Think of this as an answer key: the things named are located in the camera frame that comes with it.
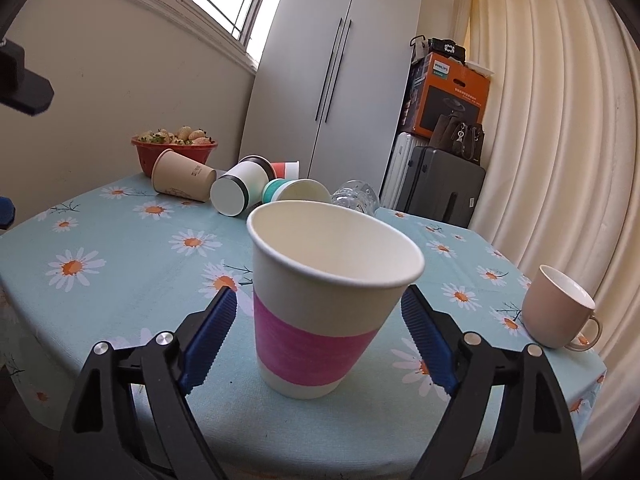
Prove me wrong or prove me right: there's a pink banded white paper cup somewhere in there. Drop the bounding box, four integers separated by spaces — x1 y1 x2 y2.
246 200 426 401

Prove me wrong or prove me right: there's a red plastic basket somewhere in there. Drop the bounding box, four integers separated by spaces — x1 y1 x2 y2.
131 135 219 178

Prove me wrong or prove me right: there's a brown handbag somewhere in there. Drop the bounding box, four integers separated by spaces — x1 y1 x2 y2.
429 112 486 166

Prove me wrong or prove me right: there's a beige ceramic mug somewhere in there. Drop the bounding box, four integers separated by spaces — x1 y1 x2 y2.
521 264 604 353

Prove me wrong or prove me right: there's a black bag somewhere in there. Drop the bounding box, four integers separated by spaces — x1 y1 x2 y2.
410 35 467 66

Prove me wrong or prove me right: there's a pile of pale strawberries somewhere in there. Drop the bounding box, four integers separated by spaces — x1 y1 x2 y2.
136 125 216 147

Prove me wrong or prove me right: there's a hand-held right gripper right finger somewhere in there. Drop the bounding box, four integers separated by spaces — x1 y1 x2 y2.
400 284 583 480

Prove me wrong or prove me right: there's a grey wardrobe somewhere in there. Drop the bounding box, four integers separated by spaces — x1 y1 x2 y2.
239 0 426 196

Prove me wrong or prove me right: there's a black banded white paper cup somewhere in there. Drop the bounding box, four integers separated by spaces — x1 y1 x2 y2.
210 155 277 218

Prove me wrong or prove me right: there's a cream curtain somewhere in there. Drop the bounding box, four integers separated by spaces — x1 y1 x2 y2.
452 0 640 480

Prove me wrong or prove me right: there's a red paper cup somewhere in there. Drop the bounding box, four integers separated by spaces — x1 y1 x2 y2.
269 160 301 181

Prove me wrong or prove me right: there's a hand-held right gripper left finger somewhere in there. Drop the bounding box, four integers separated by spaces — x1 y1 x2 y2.
54 286 238 480

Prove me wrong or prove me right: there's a teal paper cup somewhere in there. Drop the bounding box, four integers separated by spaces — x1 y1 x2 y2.
261 178 332 206

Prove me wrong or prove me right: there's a clear glass cup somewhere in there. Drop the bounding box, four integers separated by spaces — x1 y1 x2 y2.
330 180 381 217

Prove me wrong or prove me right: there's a dark grey suitcase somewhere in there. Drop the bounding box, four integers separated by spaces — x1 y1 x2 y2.
404 146 487 228

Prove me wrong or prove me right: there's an orange cardboard box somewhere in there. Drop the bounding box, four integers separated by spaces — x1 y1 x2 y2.
402 52 492 141

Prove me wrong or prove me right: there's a silver suitcase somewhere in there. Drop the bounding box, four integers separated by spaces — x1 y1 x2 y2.
380 131 431 211

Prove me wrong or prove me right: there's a brown paper cup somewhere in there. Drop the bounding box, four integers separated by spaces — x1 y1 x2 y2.
151 148 218 203

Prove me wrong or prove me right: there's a daisy print blue tablecloth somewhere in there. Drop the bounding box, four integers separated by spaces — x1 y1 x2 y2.
0 172 608 466

